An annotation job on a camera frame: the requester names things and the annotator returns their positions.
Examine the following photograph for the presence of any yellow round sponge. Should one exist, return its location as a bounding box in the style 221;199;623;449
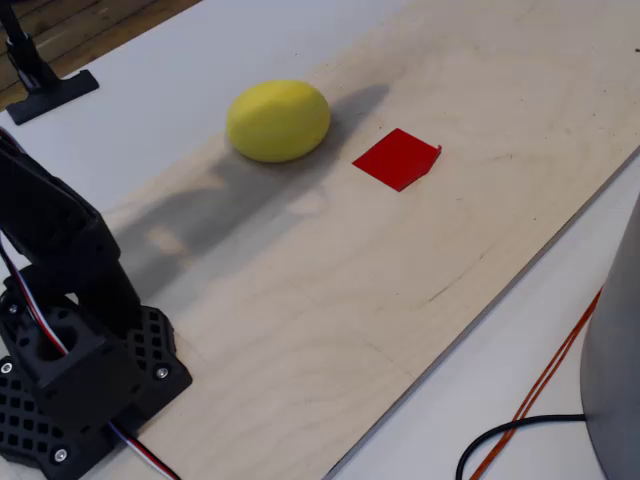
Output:
225;79;331;164

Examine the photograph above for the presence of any red flat square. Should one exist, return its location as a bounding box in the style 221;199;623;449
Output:
351;127;443;193

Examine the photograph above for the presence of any light plywood board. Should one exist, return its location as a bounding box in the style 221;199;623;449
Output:
74;0;640;480

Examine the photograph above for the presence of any black clamp stand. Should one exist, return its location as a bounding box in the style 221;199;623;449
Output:
0;0;100;126

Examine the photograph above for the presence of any grey round lamp shade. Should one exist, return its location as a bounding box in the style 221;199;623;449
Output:
579;192;640;480

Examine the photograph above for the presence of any thin black cable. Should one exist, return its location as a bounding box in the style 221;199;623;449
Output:
455;413;589;480

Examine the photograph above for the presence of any thin orange wire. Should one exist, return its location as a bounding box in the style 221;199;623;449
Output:
469;287;604;480
474;299;601;480

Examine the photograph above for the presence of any red white black servo cable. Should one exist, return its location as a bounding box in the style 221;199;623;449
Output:
107;421;181;480
0;127;69;356

